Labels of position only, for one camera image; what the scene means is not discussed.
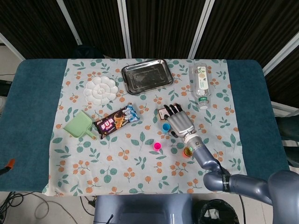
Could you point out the white flower-shaped paint palette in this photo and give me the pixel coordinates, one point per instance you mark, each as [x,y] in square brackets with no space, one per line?
[101,90]

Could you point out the white partition frame post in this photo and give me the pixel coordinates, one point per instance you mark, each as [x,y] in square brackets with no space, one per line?
[280,54]
[69,23]
[124,28]
[11,49]
[201,28]

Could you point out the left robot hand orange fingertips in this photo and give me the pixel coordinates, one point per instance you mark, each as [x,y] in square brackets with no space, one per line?
[8,166]

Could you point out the blue-grey robot torso base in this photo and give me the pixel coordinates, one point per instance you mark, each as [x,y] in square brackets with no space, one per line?
[140,207]

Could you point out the light blue plastic cup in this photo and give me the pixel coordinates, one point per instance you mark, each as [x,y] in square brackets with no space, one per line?
[165,127]

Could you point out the dark slatted partition panel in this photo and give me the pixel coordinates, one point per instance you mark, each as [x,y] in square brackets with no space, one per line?
[35,28]
[163,23]
[287,81]
[245,28]
[98,23]

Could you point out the brown chocolate snack packet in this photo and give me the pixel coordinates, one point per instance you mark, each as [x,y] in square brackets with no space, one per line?
[115,121]

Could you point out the small pink yellow cardboard box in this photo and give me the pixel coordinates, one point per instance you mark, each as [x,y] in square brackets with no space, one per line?
[160,112]

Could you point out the teal table cover cloth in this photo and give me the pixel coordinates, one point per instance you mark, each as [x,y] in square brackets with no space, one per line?
[30,105]

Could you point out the rectangular stainless steel tray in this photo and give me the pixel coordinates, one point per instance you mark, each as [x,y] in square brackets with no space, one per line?
[147,77]

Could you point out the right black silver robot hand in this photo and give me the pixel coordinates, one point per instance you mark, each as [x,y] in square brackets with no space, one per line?
[181,122]

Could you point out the clear plastic bottle white cap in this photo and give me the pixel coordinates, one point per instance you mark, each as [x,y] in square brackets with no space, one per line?
[201,84]

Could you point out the pink plastic cup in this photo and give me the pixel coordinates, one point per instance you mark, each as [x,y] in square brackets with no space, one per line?
[157,146]

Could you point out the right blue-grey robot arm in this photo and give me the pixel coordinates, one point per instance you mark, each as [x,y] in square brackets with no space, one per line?
[205,158]

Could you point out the dark chair back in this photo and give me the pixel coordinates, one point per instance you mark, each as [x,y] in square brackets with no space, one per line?
[86,52]

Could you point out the floral leaf print tablecloth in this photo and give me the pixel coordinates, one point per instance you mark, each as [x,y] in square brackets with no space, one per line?
[140,172]

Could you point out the orange plastic cup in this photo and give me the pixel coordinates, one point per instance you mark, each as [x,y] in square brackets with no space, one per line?
[183,154]

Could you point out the yellow plastic cup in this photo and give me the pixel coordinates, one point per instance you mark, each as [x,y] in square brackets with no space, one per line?
[187,152]

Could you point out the light green plastic scoop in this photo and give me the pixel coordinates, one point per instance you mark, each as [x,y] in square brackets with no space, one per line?
[78,126]

